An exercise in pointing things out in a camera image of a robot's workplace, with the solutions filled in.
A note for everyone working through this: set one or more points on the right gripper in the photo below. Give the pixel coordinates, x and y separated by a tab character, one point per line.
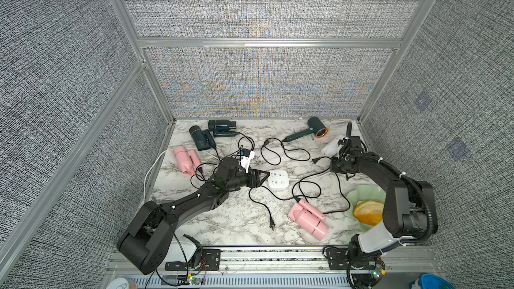
333	167

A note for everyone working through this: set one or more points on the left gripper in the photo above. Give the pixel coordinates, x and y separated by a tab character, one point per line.
255	178

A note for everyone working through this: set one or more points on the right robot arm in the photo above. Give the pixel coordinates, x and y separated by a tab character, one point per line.
409	213

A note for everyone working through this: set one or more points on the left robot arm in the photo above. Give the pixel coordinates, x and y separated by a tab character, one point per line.
147	239

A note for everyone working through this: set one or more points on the right white power strip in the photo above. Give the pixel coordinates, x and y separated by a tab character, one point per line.
278	180

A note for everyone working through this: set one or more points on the white folded hair dryer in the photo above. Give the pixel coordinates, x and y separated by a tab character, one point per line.
332	148

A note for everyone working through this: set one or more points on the green wavy plate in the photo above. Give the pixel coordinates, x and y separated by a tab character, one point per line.
364	193

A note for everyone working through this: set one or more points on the green dryer copper nozzle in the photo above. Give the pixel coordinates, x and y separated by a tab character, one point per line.
315	127

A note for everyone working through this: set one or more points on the orange bread slice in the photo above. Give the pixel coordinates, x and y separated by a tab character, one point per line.
369	212

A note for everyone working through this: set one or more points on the pink dryer front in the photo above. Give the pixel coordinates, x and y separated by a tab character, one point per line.
309	218

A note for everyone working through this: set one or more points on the dark green dryer back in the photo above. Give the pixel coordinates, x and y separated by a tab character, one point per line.
222	128

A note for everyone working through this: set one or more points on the dark green dryer folded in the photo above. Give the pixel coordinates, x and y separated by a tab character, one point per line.
203	139

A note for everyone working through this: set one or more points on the pink dryer left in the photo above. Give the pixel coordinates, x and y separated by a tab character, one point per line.
187	160

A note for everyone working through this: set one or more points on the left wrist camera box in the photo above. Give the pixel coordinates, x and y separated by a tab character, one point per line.
246	155

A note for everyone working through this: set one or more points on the aluminium front rail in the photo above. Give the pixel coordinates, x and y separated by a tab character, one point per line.
308	259

